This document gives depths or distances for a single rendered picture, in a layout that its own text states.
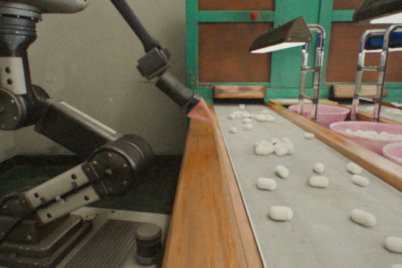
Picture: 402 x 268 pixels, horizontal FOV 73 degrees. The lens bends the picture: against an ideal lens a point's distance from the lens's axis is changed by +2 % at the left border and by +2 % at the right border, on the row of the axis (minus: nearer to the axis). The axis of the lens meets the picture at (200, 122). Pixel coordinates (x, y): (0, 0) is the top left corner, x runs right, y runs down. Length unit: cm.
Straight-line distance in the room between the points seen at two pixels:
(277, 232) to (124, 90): 235
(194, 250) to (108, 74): 243
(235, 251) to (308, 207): 20
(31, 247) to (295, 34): 91
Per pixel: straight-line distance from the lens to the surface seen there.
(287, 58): 169
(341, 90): 175
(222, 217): 41
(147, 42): 122
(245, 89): 159
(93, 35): 274
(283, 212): 46
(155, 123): 265
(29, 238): 87
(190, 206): 44
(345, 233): 47
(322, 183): 59
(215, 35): 163
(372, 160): 73
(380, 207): 57
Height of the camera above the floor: 98
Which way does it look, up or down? 12 degrees down
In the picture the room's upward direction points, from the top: straight up
